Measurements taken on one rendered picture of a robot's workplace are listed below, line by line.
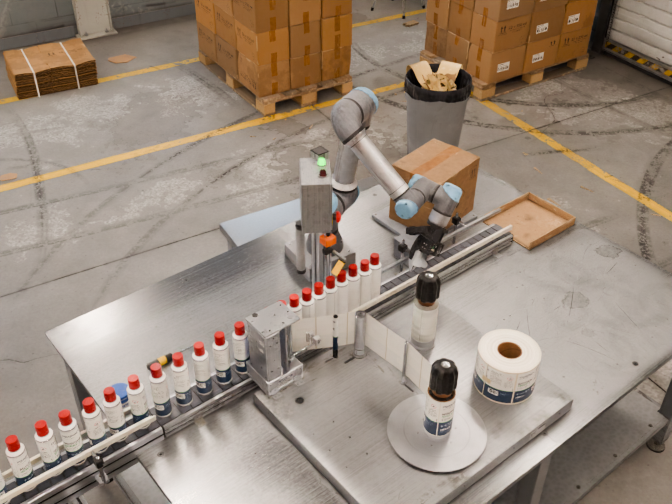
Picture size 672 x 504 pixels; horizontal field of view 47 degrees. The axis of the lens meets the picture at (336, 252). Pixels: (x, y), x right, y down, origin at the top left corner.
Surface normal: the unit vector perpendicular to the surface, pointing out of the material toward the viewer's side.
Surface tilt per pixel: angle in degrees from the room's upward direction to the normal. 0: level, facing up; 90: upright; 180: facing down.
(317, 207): 90
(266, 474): 0
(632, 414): 0
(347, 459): 0
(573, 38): 87
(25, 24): 90
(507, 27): 87
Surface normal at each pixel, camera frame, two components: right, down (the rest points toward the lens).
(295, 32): 0.52, 0.51
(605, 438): 0.00, -0.80
